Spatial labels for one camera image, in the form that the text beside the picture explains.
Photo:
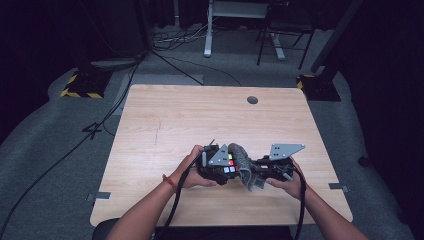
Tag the person's right hand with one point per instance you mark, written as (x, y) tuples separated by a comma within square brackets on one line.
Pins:
[(293, 188)]

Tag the person's dark clothing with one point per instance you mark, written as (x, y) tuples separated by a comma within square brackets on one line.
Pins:
[(223, 234)]

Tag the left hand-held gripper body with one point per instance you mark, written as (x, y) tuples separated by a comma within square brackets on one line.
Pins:
[(218, 158)]

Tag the black round stool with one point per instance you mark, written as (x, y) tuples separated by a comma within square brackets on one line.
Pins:
[(101, 230)]

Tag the flat grey stand foot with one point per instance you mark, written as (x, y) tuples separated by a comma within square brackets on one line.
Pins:
[(115, 63)]

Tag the small dark floor object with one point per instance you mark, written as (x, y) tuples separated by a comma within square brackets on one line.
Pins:
[(364, 161)]

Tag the white desk frame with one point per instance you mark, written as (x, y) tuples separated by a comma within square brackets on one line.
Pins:
[(208, 33)]

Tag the person's left hand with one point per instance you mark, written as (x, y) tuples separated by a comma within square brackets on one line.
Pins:
[(193, 175)]

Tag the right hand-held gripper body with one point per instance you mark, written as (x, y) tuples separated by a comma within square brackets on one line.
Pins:
[(283, 151)]

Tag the black yellow striped stand base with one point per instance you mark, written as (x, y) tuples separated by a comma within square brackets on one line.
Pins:
[(85, 85), (318, 88)]

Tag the slanted dark metal post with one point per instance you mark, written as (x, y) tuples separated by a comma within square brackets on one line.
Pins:
[(333, 36)]

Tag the red wrist band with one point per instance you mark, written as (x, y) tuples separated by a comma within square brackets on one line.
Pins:
[(169, 181)]

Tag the grey round table grommet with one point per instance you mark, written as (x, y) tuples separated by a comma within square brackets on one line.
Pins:
[(252, 100)]

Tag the grey tape strip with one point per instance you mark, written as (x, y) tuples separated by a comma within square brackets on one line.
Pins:
[(101, 195), (337, 186)]

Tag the black metal chair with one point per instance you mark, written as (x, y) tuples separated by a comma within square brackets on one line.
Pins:
[(286, 31)]

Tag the multicoloured puzzle cube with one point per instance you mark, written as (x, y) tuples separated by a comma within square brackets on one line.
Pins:
[(231, 162)]

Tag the grey terry cloth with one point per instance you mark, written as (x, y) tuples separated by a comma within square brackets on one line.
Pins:
[(245, 166)]

